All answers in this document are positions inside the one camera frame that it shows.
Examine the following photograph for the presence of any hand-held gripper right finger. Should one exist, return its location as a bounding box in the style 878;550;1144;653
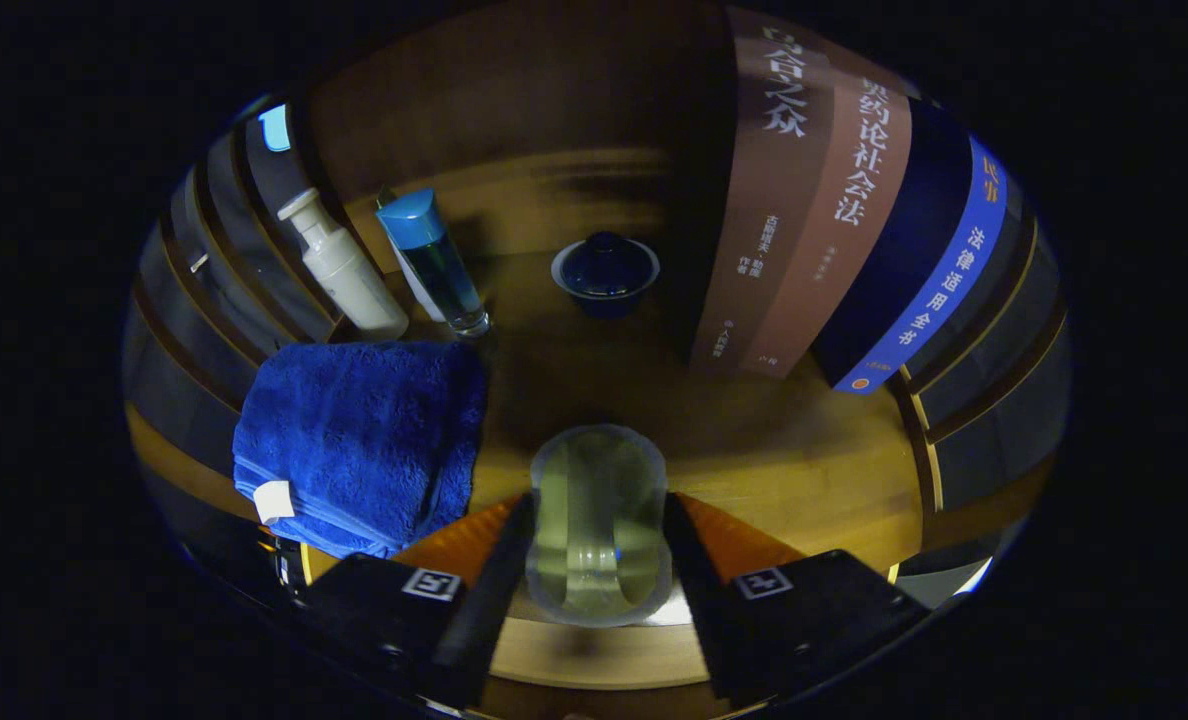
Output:
661;490;930;706

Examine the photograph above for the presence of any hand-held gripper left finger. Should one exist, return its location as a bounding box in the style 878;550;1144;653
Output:
294;490;538;711

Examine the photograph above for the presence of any wooden countertop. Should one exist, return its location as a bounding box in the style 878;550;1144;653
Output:
126;248;1055;691

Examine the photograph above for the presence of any wooden cabinet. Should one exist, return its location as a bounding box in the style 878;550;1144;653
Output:
122;5;1072;716

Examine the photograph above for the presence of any folded blue towel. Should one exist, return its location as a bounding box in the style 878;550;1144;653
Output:
232;340;490;561

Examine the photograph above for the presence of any blue lidded tea cup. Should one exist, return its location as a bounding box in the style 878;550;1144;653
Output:
551;231;661;321

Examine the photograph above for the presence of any blue capped clear bottle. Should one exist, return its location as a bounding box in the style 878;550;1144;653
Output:
375;188;491;338

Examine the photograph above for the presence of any white pump bottle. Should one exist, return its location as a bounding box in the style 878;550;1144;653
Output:
276;187;410;343

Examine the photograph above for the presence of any reddish brown book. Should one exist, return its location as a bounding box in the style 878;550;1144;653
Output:
739;50;913;379

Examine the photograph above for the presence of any dark brown book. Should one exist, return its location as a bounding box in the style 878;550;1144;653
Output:
689;5;835;376

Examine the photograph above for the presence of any blue book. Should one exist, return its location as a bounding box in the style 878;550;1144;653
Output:
811;100;1010;395

